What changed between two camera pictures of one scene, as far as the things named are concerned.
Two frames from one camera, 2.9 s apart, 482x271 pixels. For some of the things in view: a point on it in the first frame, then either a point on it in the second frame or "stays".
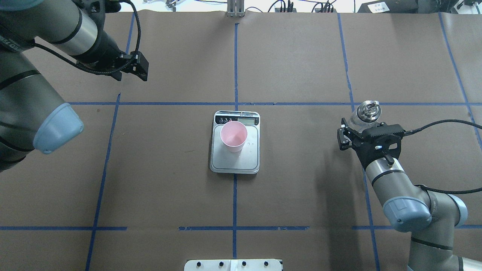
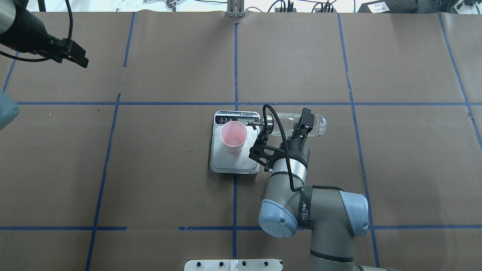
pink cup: [234, 134] stays
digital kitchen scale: [246, 161] stays
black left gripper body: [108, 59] to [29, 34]
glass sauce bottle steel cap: [369, 111] to [286, 121]
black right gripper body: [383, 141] to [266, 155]
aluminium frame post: [235, 8] stays
